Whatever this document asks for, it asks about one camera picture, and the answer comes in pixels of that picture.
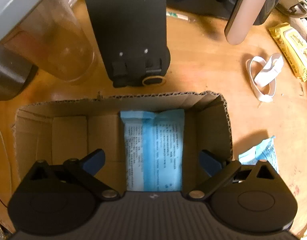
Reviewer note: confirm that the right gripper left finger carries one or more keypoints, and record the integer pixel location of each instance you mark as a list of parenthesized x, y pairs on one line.
[(87, 169)]

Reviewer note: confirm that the yellow wet wipes pack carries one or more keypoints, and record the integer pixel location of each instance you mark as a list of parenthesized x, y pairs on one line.
[(293, 46)]

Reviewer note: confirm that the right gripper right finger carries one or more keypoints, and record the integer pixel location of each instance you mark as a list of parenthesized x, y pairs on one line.
[(220, 172)]

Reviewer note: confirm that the black phone stand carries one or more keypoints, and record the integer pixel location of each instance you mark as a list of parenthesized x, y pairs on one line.
[(131, 37)]

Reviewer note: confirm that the grey rice cooker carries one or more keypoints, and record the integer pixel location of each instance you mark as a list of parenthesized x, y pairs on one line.
[(16, 73)]

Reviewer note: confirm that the open cardboard box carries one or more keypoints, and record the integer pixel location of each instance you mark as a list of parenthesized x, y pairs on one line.
[(60, 130)]

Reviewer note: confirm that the blue snack pack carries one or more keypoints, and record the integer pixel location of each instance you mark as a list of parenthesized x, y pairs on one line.
[(153, 150), (265, 150)]

